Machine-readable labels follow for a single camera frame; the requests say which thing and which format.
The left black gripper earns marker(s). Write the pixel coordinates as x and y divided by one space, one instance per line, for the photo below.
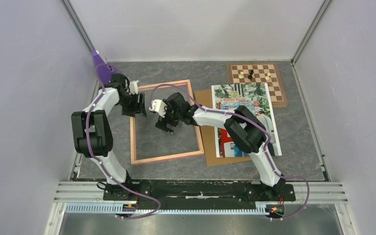
136 108

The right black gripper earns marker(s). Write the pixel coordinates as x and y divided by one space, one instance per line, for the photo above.
163 122

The wooden picture frame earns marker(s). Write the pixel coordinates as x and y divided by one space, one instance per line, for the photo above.
133 151

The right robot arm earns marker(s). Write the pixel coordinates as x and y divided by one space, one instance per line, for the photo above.
245 130

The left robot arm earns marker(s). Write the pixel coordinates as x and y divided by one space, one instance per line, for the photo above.
92 134

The colourful printed photo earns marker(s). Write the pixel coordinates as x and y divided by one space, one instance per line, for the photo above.
254 97

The brown cardboard backing board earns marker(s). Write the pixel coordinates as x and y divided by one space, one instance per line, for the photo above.
209 142

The purple plastic wedge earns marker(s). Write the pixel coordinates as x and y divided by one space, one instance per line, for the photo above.
103 70

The black chess piece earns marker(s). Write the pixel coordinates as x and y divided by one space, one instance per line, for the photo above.
250 76

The wooden chessboard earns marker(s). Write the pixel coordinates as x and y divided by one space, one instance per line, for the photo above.
275 85

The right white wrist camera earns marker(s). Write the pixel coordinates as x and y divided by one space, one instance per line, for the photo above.
159 107

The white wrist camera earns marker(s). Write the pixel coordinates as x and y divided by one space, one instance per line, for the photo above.
133 87
159 107

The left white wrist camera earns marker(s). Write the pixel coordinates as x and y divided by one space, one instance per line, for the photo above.
133 87

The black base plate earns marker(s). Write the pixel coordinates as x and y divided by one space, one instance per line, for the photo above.
194 194

